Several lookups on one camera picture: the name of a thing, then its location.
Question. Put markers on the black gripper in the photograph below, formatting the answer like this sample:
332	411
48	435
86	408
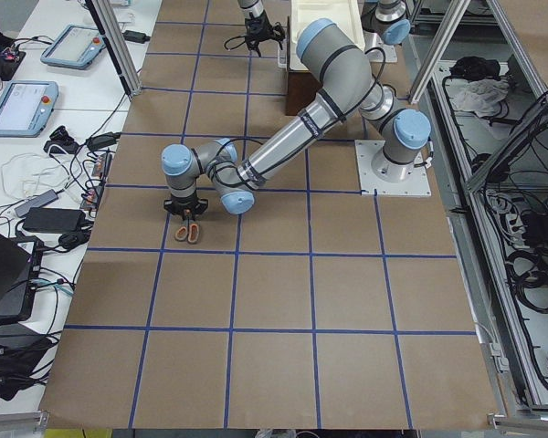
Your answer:
185	205
255	28

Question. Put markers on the grey orange scissors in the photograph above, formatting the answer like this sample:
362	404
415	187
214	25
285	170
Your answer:
189	229

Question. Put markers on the white drawer handle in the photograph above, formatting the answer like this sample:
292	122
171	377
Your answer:
282	57

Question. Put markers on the cream plastic drawer box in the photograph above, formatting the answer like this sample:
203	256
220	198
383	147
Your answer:
344	13

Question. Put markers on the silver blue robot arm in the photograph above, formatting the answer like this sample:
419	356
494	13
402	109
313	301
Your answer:
347	85
388	19

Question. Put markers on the brown wooden drawer cabinet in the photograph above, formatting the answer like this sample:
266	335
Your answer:
301	89

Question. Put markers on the black power adapter brick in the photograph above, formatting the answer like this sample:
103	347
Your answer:
53	220

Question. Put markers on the black laptop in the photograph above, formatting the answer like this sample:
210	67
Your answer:
20	261

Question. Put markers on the upper blue teach pendant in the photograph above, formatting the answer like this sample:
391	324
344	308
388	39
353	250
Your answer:
76	47

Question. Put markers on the blue teach pendant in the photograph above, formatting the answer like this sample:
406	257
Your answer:
76	47
25	107

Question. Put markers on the lower blue teach pendant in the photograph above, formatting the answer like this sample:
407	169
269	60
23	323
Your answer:
25	107

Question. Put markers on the white crumpled cloth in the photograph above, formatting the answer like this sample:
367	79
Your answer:
481	97

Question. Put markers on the aluminium frame post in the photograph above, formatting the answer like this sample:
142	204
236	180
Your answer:
107	24

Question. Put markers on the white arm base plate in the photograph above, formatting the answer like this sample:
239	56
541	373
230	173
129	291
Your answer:
379	176

